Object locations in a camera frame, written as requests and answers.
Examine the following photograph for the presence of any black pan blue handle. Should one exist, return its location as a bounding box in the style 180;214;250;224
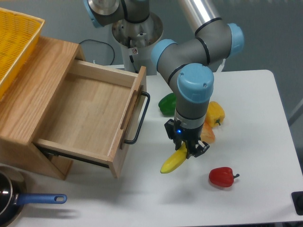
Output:
0;166;67;227

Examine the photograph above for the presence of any green bell pepper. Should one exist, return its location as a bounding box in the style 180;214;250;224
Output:
158;93;176;116

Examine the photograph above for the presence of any black corner object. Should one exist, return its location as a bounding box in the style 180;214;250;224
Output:
291;191;303;216

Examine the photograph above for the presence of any yellow banana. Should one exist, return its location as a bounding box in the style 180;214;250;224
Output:
160;143;187;174

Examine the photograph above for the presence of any yellow bell pepper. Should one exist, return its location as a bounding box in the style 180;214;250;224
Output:
205;101;225;128

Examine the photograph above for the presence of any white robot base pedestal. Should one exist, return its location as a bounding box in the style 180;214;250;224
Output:
112;12;163;76

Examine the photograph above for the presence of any open wooden top drawer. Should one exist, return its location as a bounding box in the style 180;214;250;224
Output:
34;60;147;178

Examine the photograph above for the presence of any yellow plastic basket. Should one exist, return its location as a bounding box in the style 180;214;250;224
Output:
0;8;45;97

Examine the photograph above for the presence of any orange pastry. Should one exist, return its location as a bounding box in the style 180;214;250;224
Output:
201;122;215;144

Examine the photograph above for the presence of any red bell pepper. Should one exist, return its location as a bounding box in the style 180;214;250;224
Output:
209;166;240;188

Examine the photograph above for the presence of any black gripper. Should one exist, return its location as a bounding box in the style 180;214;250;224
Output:
164;119;210;158

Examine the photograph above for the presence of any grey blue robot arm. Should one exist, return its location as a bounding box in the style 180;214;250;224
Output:
84;0;244;157

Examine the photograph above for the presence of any black cable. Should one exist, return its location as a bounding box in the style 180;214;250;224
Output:
78;39;116;66

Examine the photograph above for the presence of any wooden drawer cabinet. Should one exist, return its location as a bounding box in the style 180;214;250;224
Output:
0;36;85;180

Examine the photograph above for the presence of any black drawer handle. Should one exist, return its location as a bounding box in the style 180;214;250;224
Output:
123;91;151;145

